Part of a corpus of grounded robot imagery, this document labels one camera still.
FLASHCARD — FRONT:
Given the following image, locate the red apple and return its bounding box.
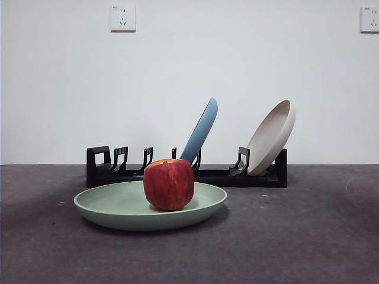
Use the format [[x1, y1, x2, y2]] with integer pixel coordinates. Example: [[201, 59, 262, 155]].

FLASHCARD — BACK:
[[143, 158, 195, 212]]

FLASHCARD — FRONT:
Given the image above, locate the green plate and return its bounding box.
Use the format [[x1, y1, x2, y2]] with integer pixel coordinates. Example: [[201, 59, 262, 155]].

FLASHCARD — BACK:
[[73, 180, 228, 233]]

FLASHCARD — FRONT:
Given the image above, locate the blue plate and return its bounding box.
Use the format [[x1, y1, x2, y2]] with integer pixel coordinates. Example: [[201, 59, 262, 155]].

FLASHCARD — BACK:
[[178, 97, 219, 167]]

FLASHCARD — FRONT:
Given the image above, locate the beige plate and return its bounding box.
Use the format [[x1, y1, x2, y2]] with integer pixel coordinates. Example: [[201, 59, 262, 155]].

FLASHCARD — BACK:
[[246, 99, 297, 176]]

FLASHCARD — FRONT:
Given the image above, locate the black plate rack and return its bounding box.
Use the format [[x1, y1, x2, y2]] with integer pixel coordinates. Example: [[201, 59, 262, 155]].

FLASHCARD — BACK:
[[86, 145, 288, 189]]

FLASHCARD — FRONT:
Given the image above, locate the white wall socket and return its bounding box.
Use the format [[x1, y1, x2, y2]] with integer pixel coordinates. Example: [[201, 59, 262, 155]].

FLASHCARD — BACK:
[[359, 6, 379, 34], [110, 4, 137, 33]]

